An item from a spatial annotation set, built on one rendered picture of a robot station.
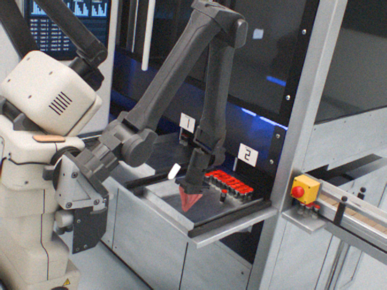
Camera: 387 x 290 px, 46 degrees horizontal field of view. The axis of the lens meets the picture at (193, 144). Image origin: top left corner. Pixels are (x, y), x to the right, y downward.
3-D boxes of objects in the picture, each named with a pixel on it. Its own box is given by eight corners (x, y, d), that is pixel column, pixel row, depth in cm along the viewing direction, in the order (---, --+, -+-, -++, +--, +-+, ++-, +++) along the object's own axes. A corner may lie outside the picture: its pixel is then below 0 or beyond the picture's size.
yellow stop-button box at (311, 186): (300, 190, 162) (306, 172, 160) (318, 199, 158) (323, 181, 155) (288, 195, 157) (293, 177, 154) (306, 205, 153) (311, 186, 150)
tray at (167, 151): (177, 138, 210) (178, 132, 208) (216, 161, 193) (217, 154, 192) (114, 151, 187) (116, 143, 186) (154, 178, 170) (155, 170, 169)
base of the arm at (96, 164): (60, 153, 104) (86, 176, 96) (86, 130, 106) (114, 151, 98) (79, 176, 110) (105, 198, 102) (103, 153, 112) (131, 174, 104)
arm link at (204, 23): (197, -20, 104) (230, -4, 99) (221, 8, 116) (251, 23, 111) (95, 142, 108) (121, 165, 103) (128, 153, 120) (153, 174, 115)
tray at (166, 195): (211, 175, 180) (212, 167, 179) (261, 205, 164) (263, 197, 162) (142, 195, 158) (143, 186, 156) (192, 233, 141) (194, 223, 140)
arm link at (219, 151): (198, 124, 137) (219, 138, 133) (219, 125, 147) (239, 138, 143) (182, 157, 141) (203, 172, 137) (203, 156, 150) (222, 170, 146)
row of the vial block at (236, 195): (209, 182, 175) (211, 171, 173) (244, 203, 163) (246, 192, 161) (205, 183, 173) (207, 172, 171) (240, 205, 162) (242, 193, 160)
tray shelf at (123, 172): (169, 138, 214) (170, 134, 213) (288, 208, 169) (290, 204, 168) (78, 156, 181) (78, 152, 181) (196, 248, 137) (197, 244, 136)
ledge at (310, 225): (302, 206, 172) (303, 202, 171) (332, 224, 164) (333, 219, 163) (280, 217, 163) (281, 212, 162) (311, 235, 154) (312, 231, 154)
